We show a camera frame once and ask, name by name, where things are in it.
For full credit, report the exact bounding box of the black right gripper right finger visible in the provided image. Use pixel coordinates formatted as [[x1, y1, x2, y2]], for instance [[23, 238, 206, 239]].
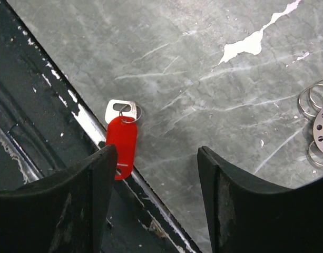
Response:
[[197, 146, 323, 252]]

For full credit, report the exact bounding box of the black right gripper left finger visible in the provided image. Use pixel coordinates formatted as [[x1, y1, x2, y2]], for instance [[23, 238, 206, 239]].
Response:
[[0, 145, 118, 252]]

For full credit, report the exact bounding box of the red tagged key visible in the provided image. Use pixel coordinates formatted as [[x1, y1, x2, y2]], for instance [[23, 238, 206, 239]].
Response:
[[105, 99, 142, 181]]

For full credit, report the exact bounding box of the red handled key organizer ring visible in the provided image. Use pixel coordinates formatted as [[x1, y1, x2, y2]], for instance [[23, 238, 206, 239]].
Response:
[[297, 77, 323, 167]]

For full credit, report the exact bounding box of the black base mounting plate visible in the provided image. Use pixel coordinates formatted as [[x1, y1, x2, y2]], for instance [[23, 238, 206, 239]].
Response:
[[0, 1, 199, 252]]

